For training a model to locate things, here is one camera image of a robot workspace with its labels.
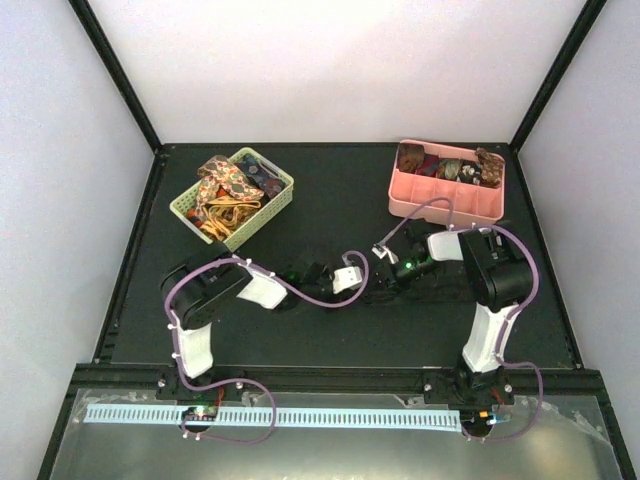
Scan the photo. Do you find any black necktie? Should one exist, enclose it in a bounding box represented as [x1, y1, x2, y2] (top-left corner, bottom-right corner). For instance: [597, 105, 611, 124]
[361, 282, 474, 305]

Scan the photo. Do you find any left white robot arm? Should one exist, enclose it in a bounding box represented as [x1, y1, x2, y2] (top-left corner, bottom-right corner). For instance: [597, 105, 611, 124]
[161, 250, 370, 399]

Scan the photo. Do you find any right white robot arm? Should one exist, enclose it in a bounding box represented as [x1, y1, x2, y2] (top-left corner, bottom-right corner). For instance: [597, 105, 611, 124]
[365, 220, 540, 403]

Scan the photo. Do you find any pink divided organizer box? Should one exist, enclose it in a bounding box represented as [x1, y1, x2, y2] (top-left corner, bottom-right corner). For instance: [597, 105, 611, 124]
[388, 139, 506, 227]

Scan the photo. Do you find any navy patterned necktie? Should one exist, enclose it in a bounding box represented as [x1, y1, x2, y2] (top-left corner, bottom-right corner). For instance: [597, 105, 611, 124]
[235, 154, 286, 200]

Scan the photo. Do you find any yellow necktie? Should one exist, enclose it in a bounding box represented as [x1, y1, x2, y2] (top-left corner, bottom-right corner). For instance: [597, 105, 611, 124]
[199, 196, 262, 241]

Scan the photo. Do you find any rolled red tie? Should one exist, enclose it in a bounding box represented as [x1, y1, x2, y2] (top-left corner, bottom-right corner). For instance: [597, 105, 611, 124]
[415, 154, 442, 178]

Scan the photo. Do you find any rolled olive tie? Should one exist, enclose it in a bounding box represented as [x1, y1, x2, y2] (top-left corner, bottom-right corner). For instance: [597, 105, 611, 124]
[436, 158, 463, 181]

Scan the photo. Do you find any rolled dark floral tie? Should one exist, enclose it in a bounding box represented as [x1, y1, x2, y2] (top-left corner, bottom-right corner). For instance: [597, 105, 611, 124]
[457, 161, 482, 186]

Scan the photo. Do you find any rolled brown dotted tie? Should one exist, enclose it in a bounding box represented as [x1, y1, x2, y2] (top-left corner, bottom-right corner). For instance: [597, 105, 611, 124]
[475, 147, 505, 188]

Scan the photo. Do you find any floral orange necktie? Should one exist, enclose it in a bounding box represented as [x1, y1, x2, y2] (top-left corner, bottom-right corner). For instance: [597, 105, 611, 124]
[194, 155, 264, 219]

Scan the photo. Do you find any green plastic basket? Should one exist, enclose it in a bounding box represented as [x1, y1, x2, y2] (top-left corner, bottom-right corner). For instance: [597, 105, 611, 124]
[169, 147, 294, 251]

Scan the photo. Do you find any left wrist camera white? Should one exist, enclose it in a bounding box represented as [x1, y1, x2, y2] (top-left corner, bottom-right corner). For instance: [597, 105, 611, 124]
[332, 266, 363, 295]

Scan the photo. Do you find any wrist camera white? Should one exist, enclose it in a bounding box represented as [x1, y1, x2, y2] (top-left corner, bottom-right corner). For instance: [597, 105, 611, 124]
[372, 243, 399, 264]
[332, 266, 363, 295]

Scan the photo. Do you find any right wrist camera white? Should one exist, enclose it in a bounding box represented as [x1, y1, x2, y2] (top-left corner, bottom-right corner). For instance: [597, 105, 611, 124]
[372, 243, 399, 264]

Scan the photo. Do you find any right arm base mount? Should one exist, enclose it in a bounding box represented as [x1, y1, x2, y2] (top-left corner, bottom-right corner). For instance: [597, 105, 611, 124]
[421, 367, 514, 409]

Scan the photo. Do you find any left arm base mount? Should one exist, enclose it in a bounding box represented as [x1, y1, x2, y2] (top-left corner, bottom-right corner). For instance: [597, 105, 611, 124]
[156, 366, 247, 404]

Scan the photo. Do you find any black aluminium front rail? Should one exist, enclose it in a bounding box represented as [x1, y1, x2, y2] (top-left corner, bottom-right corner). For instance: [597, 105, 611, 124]
[71, 364, 605, 396]

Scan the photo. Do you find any light blue cable duct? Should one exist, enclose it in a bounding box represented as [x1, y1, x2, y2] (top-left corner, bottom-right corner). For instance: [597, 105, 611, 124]
[83, 404, 461, 433]

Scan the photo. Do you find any right black frame post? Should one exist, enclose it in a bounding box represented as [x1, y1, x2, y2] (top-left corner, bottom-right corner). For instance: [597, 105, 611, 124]
[509, 0, 608, 152]

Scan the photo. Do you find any black frame post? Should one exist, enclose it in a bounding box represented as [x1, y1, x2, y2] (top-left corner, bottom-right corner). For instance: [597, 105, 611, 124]
[68, 0, 162, 153]
[509, 0, 608, 152]

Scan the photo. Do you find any left black frame post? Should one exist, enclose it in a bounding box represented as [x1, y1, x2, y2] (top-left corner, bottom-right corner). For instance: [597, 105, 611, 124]
[68, 0, 162, 153]

